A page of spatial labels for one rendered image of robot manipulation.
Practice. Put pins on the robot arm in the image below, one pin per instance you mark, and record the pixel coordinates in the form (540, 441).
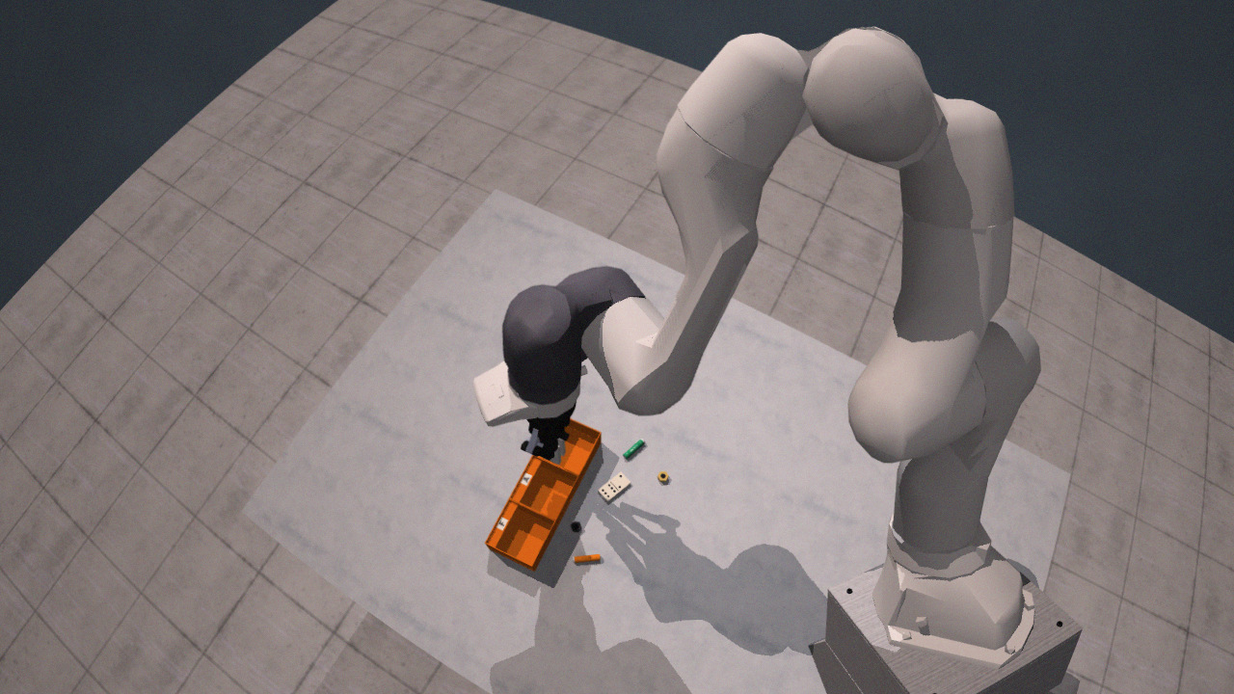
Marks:
(920, 393)

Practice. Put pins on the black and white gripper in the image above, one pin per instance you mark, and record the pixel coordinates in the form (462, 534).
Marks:
(543, 439)

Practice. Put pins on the white domino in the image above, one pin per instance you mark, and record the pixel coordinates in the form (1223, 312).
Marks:
(614, 486)

